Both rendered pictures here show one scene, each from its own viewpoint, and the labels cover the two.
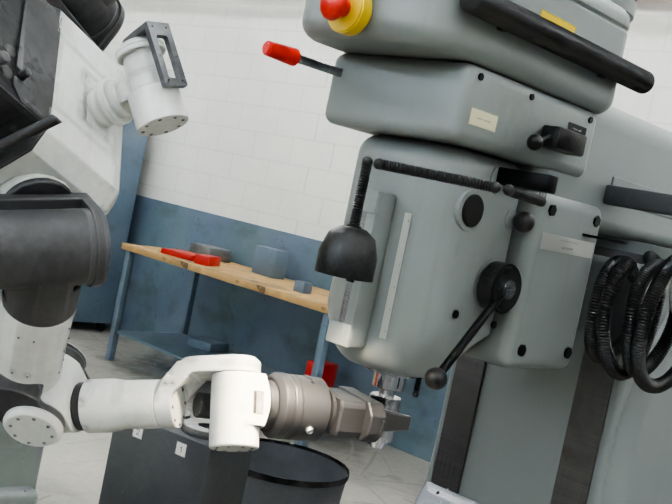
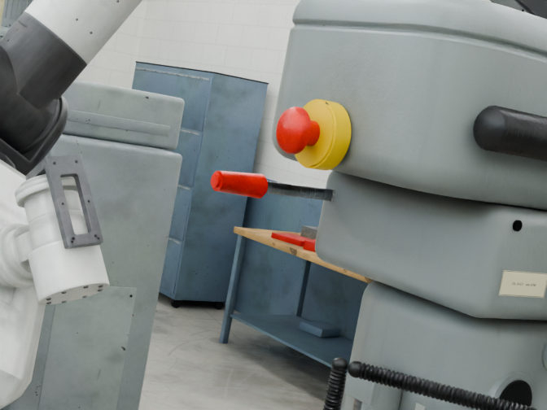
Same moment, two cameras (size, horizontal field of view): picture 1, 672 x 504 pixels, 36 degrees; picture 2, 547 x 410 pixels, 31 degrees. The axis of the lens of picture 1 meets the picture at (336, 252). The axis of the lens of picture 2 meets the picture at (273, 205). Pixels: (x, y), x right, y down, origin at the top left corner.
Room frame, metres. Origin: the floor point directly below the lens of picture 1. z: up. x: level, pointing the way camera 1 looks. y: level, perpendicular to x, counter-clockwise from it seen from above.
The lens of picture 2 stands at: (0.44, -0.09, 1.77)
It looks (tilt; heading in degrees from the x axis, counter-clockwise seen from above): 5 degrees down; 11
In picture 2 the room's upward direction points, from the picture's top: 10 degrees clockwise
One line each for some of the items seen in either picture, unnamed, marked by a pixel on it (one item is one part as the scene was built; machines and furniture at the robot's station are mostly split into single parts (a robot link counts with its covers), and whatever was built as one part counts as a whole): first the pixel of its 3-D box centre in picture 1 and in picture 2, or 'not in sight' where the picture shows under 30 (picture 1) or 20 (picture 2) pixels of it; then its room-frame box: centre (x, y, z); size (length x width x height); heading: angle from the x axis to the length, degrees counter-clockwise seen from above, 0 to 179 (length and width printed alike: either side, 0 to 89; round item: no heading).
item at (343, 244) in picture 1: (348, 250); not in sight; (1.23, -0.01, 1.47); 0.07 x 0.07 x 0.06
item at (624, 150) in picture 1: (612, 179); not in sight; (1.82, -0.45, 1.66); 0.80 x 0.23 x 0.20; 137
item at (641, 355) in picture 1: (626, 313); not in sight; (1.51, -0.44, 1.45); 0.18 x 0.16 x 0.21; 137
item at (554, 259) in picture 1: (493, 269); not in sight; (1.59, -0.25, 1.47); 0.24 x 0.19 x 0.26; 47
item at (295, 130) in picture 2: (336, 5); (299, 131); (1.27, 0.06, 1.76); 0.04 x 0.03 x 0.04; 47
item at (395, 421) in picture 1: (392, 422); not in sight; (1.42, -0.13, 1.24); 0.06 x 0.02 x 0.03; 119
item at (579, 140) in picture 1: (550, 141); not in sight; (1.41, -0.26, 1.66); 0.12 x 0.04 x 0.04; 137
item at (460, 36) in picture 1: (471, 22); (518, 118); (1.46, -0.12, 1.81); 0.47 x 0.26 x 0.16; 137
